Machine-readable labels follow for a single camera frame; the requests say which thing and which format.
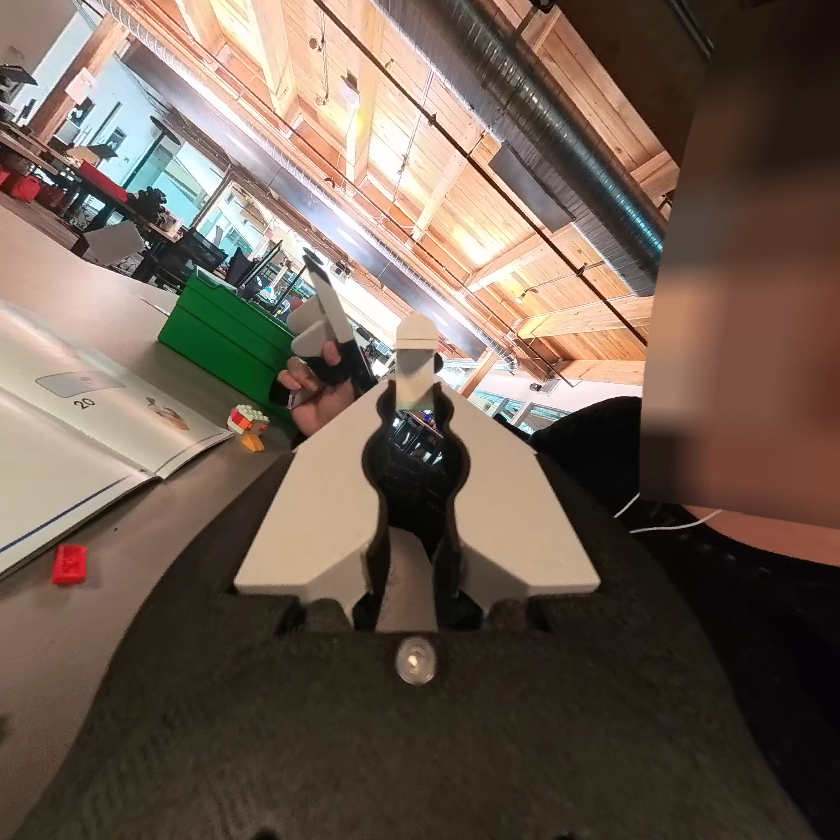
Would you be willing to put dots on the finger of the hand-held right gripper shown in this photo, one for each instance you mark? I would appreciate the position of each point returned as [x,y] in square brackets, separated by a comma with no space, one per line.
[331,308]

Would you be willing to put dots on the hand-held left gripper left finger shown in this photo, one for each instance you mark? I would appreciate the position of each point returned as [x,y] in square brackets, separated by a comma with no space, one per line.
[308,525]

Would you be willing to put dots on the small lego bird model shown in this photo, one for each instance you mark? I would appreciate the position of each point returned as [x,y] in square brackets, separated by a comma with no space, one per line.
[246,417]

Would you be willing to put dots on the open lego instruction booklet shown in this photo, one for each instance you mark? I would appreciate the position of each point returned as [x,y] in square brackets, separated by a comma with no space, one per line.
[65,459]

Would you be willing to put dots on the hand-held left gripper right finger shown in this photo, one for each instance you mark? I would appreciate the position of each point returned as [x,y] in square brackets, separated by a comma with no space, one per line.
[525,525]

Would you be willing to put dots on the person's right hand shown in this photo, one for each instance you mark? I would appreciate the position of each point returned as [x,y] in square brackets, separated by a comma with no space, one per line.
[315,407]

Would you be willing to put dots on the black ceiling panel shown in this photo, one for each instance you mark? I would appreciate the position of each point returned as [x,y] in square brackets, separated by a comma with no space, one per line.
[531,184]

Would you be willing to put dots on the red lego plate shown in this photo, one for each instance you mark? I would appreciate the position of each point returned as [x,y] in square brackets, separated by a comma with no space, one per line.
[69,564]

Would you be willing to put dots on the red storage bin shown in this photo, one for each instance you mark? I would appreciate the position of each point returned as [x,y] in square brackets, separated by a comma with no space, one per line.
[19,187]
[51,197]

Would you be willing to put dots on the large metal ceiling duct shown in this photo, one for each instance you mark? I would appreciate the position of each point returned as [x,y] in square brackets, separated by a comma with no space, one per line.
[558,131]

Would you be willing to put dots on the green plastic bin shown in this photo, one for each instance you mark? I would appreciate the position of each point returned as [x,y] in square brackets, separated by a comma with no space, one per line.
[216,334]

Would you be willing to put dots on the white board panel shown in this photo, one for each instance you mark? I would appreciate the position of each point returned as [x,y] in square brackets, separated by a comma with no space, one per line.
[115,244]

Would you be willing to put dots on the long white lego assembly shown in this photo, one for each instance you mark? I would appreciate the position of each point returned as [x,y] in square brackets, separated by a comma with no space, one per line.
[417,367]

